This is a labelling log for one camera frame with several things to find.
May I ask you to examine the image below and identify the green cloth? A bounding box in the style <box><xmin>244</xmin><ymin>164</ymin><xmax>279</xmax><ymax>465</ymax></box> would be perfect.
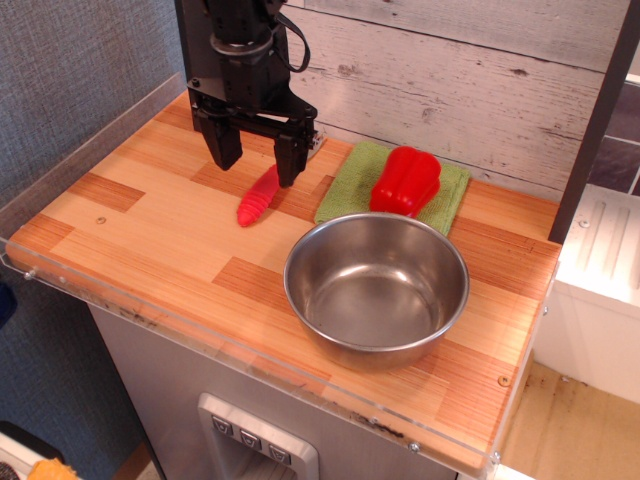
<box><xmin>314</xmin><ymin>141</ymin><xmax>471</xmax><ymax>236</ymax></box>

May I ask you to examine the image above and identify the clear acrylic edge guard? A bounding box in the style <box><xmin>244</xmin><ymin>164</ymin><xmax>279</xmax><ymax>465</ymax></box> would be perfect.
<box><xmin>7</xmin><ymin>224</ymin><xmax>559</xmax><ymax>478</ymax></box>

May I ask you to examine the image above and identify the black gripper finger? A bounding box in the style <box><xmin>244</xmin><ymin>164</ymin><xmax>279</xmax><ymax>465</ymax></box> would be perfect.
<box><xmin>274</xmin><ymin>132</ymin><xmax>314</xmax><ymax>188</ymax></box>
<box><xmin>195</xmin><ymin>107</ymin><xmax>243</xmax><ymax>171</ymax></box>

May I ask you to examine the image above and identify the red toy bell pepper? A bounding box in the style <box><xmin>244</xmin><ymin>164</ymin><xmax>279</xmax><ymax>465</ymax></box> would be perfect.
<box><xmin>369</xmin><ymin>146</ymin><xmax>442</xmax><ymax>218</ymax></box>

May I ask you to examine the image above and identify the orange object bottom left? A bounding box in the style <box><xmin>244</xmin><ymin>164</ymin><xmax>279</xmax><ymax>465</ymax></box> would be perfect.
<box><xmin>27</xmin><ymin>459</ymin><xmax>79</xmax><ymax>480</ymax></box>

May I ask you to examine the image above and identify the red handled metal fork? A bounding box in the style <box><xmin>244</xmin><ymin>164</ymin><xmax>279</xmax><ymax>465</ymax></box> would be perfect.
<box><xmin>236</xmin><ymin>165</ymin><xmax>280</xmax><ymax>227</ymax></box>

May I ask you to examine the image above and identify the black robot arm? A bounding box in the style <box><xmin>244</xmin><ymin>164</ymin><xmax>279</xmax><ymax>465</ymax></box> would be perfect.
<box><xmin>175</xmin><ymin>1</ymin><xmax>317</xmax><ymax>188</ymax></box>

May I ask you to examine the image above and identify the grey toy fridge cabinet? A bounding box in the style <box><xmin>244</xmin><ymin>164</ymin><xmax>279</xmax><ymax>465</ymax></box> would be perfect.
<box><xmin>90</xmin><ymin>307</ymin><xmax>458</xmax><ymax>479</ymax></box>

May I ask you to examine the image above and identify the black cable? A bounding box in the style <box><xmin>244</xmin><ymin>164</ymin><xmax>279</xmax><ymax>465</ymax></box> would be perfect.
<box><xmin>272</xmin><ymin>12</ymin><xmax>311</xmax><ymax>73</ymax></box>

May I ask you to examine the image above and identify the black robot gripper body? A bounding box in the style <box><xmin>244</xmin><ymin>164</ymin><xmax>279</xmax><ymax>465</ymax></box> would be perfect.
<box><xmin>188</xmin><ymin>29</ymin><xmax>316</xmax><ymax>140</ymax></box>

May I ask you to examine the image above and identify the white toy sink unit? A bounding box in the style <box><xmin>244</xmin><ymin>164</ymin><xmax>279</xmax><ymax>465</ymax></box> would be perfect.
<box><xmin>532</xmin><ymin>73</ymin><xmax>640</xmax><ymax>406</ymax></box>

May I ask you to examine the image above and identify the stainless steel bowl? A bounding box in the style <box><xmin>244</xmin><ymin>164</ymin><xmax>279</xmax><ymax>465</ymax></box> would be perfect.
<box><xmin>283</xmin><ymin>213</ymin><xmax>470</xmax><ymax>371</ymax></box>

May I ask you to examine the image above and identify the dark vertical post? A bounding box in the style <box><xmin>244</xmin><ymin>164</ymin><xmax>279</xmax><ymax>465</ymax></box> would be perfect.
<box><xmin>548</xmin><ymin>0</ymin><xmax>639</xmax><ymax>244</ymax></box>

